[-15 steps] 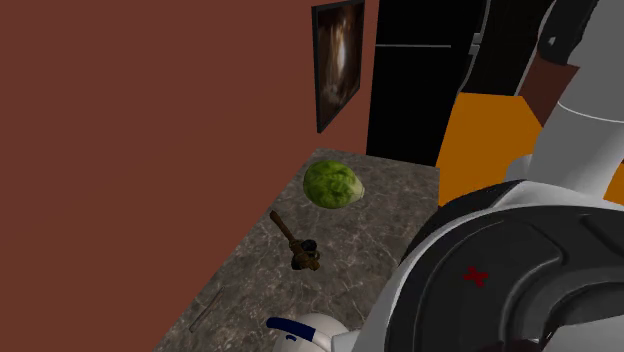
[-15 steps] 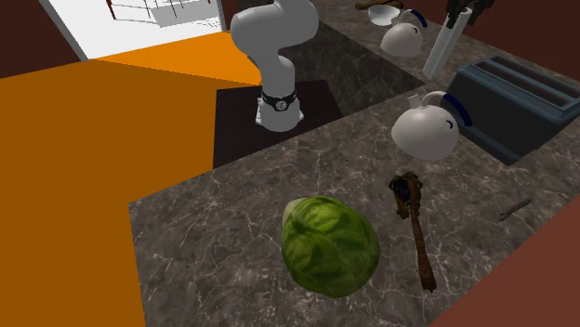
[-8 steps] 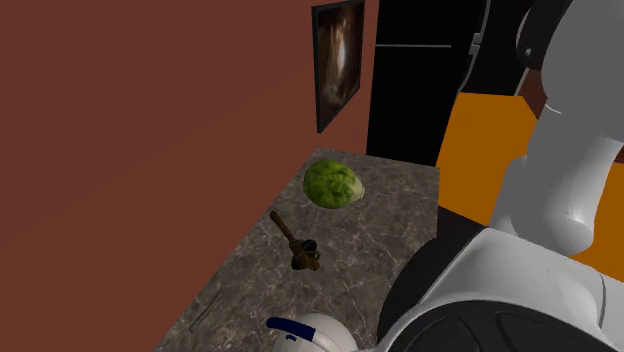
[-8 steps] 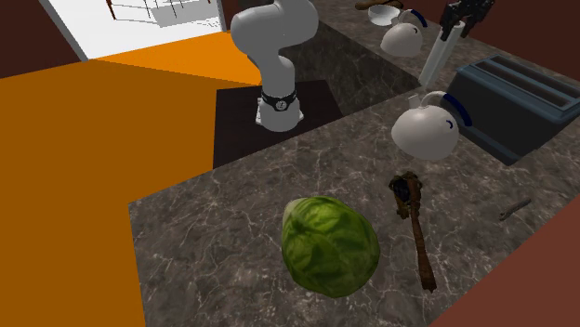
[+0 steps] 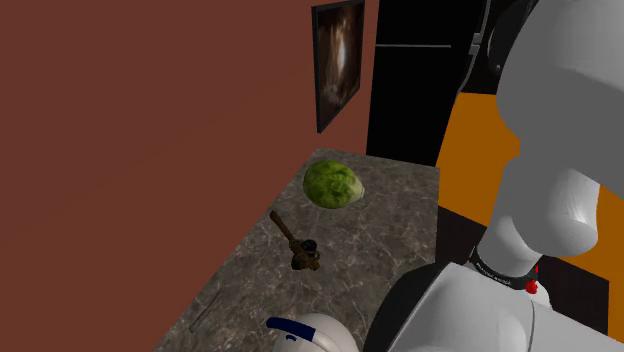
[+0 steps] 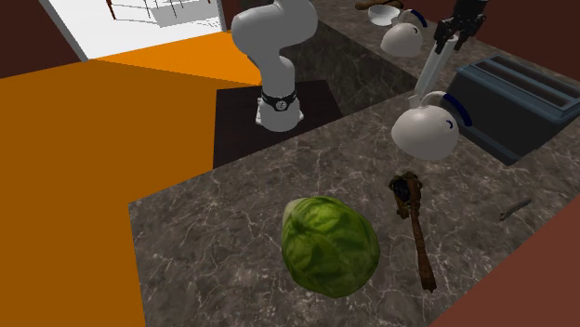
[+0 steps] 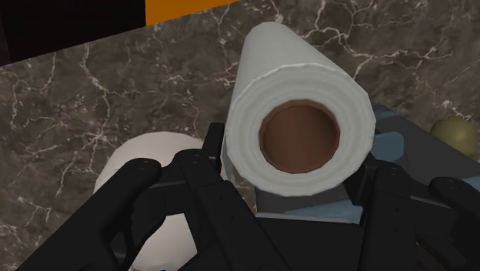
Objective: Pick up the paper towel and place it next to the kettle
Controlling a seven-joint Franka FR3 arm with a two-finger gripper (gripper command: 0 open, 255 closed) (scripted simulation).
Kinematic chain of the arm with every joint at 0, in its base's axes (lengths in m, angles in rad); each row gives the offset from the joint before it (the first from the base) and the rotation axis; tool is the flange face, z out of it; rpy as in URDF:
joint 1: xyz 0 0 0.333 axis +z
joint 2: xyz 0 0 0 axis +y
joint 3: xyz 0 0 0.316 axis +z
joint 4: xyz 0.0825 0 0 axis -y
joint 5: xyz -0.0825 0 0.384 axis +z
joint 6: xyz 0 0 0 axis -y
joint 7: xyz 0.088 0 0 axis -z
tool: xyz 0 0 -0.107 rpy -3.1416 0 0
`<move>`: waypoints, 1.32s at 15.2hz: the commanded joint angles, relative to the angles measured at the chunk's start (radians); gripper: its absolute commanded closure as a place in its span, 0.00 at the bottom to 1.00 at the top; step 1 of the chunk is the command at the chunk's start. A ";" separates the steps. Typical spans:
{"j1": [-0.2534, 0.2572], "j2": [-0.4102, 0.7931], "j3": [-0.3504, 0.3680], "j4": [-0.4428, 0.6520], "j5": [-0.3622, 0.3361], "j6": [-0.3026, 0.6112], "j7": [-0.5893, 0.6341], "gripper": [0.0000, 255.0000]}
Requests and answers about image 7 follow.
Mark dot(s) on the white paper towel roll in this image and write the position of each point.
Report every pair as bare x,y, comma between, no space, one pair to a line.
285,75

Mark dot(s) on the olive green ball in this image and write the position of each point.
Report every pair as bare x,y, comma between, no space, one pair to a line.
455,133

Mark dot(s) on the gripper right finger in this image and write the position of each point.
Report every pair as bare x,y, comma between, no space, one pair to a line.
393,225

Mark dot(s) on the white toilet paper roll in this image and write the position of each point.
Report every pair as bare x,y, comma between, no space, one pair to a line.
150,146

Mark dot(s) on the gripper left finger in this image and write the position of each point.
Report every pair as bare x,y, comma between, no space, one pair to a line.
210,210

